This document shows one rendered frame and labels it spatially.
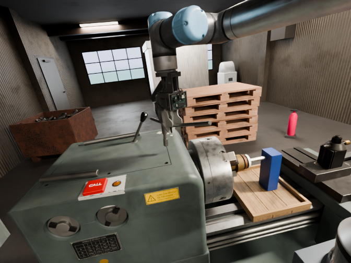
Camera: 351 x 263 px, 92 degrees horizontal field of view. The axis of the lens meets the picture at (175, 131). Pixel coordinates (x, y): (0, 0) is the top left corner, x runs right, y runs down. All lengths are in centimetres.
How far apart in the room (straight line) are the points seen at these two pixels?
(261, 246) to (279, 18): 116
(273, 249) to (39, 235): 114
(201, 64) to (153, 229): 471
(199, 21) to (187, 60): 450
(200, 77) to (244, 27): 462
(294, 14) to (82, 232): 79
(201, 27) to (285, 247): 123
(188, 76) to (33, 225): 464
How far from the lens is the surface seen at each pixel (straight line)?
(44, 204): 65
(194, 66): 501
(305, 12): 44
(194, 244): 79
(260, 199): 106
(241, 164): 91
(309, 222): 130
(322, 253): 66
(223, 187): 78
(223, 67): 770
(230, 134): 344
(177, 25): 46
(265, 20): 46
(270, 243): 134
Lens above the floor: 160
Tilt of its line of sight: 22 degrees down
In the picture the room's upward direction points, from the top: 7 degrees counter-clockwise
